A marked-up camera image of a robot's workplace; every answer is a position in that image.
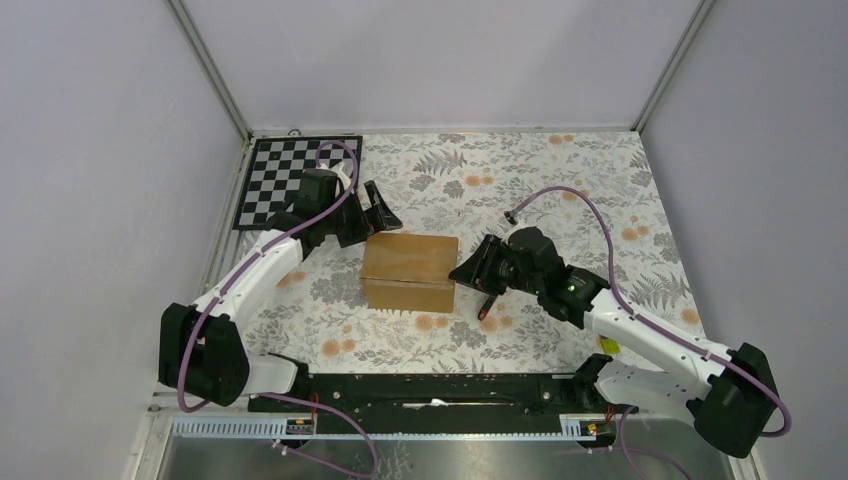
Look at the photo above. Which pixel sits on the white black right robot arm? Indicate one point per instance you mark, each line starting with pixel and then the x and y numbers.
pixel 727 395

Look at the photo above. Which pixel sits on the red black utility knife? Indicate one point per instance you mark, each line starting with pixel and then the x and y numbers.
pixel 486 307

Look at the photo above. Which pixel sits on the floral patterned table mat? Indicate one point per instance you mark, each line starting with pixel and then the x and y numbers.
pixel 593 194

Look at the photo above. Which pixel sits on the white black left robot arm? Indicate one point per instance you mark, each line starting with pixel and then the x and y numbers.
pixel 201 350

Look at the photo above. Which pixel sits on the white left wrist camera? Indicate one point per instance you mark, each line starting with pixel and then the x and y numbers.
pixel 343 180

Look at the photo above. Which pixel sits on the brown cardboard express box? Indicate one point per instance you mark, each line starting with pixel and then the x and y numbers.
pixel 410 272

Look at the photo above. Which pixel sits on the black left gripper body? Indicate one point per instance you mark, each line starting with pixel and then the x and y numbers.
pixel 348 222

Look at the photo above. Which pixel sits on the black white checkerboard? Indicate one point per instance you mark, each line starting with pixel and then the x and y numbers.
pixel 276 168

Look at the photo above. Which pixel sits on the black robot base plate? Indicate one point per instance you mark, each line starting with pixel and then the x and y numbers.
pixel 433 404

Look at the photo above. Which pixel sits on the green purple toy block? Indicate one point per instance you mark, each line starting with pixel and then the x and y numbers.
pixel 609 346

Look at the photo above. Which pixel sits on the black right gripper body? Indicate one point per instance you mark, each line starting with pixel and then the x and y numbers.
pixel 515 279

